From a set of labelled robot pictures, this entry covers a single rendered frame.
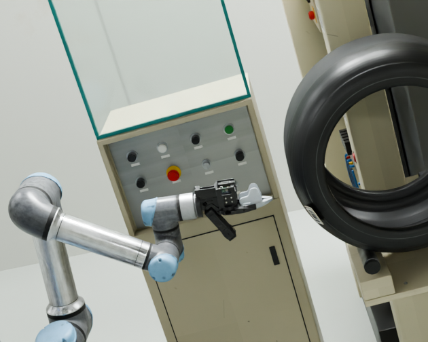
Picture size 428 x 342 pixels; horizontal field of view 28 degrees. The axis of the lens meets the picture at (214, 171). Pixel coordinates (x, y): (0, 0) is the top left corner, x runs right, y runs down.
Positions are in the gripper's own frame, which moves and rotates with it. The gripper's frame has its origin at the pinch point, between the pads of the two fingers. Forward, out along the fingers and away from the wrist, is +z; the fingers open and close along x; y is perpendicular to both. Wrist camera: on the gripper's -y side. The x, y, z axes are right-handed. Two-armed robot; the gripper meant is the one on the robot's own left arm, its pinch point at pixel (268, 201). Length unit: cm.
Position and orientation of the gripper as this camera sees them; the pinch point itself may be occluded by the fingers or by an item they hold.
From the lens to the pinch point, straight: 238.6
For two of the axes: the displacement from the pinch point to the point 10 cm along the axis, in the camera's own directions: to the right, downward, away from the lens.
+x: 0.0, -3.4, 9.4
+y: -1.6, -9.3, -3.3
